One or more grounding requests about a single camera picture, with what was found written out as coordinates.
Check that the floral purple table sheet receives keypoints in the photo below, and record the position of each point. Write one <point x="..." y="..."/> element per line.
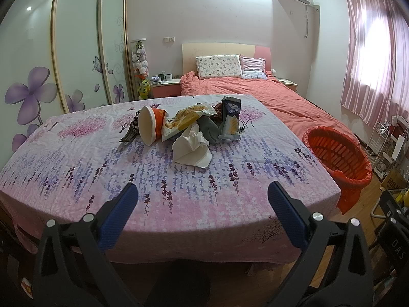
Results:
<point x="74" y="163"/>

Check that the yellow snack bag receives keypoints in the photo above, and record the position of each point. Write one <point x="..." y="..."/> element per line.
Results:
<point x="184" y="118"/>

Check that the dark blue snack bag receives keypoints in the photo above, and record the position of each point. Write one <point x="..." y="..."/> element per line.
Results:
<point x="230" y="127"/>

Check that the right nightstand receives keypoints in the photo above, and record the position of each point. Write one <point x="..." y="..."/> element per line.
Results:
<point x="289" y="84"/>

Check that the white tissue paper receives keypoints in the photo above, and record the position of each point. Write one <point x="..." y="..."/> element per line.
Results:
<point x="191" y="148"/>

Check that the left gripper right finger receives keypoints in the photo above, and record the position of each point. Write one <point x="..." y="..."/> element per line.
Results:
<point x="334" y="267"/>

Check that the pink bed with duvet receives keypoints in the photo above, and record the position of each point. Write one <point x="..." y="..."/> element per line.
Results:
<point x="297" y="113"/>

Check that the beige pink headboard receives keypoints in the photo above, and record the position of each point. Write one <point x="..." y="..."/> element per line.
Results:
<point x="191" y="50"/>

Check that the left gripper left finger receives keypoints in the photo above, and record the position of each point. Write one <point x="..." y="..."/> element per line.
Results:
<point x="71" y="268"/>

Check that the black daisy floral cloth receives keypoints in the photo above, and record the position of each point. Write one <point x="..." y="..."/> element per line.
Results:
<point x="133" y="130"/>

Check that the plush toy tower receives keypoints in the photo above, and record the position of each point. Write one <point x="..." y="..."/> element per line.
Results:
<point x="140" y="68"/>

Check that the floral white pillow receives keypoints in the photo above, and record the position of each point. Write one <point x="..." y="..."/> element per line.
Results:
<point x="219" y="66"/>

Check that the pink left nightstand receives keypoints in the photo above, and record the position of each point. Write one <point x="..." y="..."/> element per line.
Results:
<point x="168" y="88"/>

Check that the pink curtain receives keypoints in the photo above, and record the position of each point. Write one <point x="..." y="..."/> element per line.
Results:
<point x="376" y="80"/>

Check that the striped pink pillow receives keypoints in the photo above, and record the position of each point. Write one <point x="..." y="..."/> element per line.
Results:
<point x="253" y="68"/>

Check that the orange laundry basket bin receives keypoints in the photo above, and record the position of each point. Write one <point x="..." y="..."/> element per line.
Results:
<point x="345" y="161"/>

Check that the green sock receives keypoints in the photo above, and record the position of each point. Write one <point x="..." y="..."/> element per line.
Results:
<point x="210" y="130"/>

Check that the orange paper cup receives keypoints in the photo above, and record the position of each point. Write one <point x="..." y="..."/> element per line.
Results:
<point x="150" y="123"/>

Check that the white wire rack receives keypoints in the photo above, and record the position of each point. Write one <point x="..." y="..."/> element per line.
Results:
<point x="387" y="145"/>

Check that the floral sliding wardrobe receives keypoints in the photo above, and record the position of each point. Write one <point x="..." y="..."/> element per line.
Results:
<point x="58" y="57"/>

